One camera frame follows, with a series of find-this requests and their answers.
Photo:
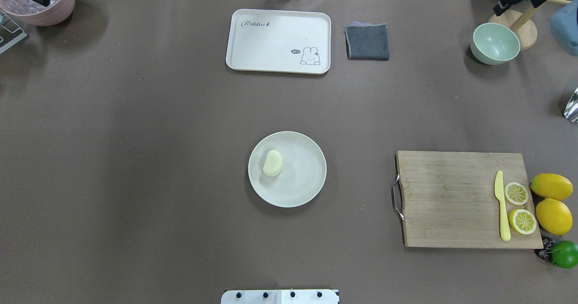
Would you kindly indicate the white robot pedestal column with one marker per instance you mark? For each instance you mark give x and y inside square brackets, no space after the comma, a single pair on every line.
[281,296]

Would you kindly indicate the white steamed bun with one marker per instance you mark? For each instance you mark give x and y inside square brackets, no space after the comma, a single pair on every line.
[273,164]

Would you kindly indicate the green lime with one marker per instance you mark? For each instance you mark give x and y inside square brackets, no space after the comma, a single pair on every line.
[565,254]

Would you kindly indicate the left whole yellow lemon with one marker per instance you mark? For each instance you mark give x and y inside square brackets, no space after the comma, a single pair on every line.
[554,216]

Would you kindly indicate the left lemon half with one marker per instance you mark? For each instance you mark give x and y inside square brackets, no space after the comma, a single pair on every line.
[516,193]

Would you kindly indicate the metal ice scoop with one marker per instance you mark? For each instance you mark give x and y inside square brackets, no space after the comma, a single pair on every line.
[570,111]

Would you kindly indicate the wooden cutting board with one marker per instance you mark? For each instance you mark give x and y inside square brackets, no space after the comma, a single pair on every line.
[448,201]

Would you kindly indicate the yellow plastic knife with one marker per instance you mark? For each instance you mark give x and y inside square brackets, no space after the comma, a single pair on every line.
[504,228]

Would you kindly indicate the mint green bowl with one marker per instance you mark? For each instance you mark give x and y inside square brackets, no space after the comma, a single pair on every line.
[494,44]

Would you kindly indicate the white cup rack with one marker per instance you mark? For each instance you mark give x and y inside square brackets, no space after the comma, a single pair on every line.
[10,32]

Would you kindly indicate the folded grey cloth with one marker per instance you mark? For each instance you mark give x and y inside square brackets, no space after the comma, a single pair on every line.
[367,41]

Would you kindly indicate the right whole yellow lemon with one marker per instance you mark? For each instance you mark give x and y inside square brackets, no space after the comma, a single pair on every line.
[551,185]

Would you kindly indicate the pink bowl with ice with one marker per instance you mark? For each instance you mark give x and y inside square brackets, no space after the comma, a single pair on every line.
[39,12]

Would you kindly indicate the beige serving tray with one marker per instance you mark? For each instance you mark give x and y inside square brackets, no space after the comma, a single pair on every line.
[279,41]

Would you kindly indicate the cream round plate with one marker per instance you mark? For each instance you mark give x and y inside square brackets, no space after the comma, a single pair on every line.
[302,175]

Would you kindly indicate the wooden mug tree stand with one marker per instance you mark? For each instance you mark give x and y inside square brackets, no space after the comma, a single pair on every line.
[562,25]

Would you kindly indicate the whole yellow lemon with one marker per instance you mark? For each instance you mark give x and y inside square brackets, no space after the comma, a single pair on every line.
[551,185]
[554,216]

